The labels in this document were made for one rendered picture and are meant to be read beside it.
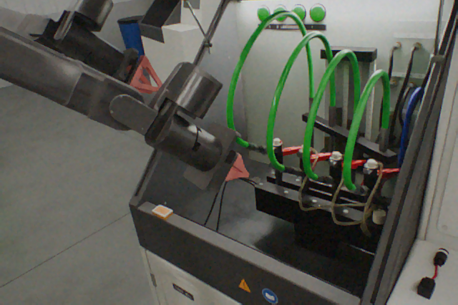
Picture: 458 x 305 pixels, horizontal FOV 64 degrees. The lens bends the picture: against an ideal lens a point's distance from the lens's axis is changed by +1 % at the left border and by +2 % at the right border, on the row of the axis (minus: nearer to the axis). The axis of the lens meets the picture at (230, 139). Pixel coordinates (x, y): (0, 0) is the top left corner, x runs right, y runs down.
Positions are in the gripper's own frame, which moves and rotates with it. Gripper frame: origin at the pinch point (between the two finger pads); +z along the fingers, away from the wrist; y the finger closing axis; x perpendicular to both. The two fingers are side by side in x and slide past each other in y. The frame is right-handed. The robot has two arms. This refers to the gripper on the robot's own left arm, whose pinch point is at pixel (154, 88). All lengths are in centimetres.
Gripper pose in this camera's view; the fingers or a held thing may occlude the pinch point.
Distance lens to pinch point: 78.3
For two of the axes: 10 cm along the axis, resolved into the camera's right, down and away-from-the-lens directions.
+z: 7.0, 4.2, 5.7
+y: -6.1, -0.6, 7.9
